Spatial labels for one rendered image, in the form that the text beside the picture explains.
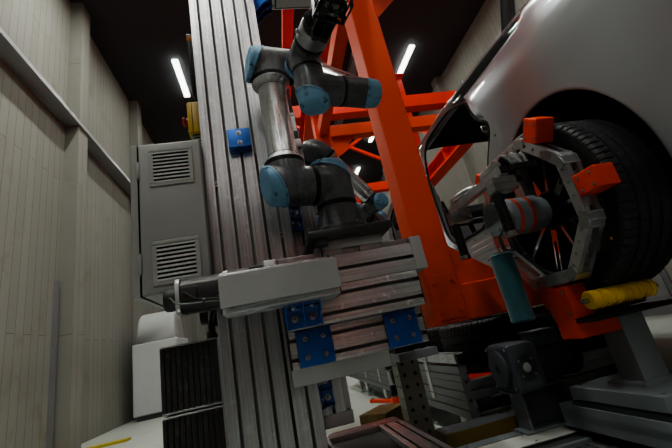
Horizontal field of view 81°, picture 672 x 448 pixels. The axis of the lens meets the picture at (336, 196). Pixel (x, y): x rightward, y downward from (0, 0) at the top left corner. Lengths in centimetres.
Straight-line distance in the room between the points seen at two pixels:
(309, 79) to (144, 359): 692
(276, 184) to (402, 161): 109
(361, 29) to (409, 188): 102
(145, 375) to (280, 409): 644
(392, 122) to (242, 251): 121
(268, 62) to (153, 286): 72
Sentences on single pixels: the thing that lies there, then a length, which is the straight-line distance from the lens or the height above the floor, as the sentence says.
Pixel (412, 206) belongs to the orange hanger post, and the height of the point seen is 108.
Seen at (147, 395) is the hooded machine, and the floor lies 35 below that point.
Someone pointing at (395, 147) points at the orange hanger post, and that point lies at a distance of 206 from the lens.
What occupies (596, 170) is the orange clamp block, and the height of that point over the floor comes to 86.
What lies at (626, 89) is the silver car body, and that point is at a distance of 161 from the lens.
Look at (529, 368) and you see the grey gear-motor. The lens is 179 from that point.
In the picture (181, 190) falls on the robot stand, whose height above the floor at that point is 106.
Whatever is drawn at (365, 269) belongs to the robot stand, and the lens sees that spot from 104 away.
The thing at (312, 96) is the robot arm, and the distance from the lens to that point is 91.
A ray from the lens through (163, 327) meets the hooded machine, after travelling 760.
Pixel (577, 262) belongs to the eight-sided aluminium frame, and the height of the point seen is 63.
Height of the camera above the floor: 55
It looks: 20 degrees up
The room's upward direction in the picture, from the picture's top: 12 degrees counter-clockwise
